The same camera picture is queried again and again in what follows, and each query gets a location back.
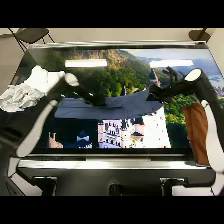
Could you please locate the white grey creased garment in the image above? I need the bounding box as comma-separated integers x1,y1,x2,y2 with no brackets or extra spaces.
0,83,47,113

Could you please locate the dark chair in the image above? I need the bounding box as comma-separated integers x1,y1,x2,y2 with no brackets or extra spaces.
187,27,212,43

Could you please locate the silver frame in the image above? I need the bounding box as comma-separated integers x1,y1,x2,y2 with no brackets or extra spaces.
15,157,218,197

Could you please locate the black folding chair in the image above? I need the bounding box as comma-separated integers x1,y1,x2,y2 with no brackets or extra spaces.
7,27,56,53

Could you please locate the dark grey shirt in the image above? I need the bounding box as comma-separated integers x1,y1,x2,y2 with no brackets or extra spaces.
53,87,165,122

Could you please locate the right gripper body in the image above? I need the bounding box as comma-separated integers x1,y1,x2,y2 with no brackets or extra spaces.
147,83,169,103

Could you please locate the brown garment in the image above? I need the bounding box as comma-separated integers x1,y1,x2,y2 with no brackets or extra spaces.
182,102,210,167

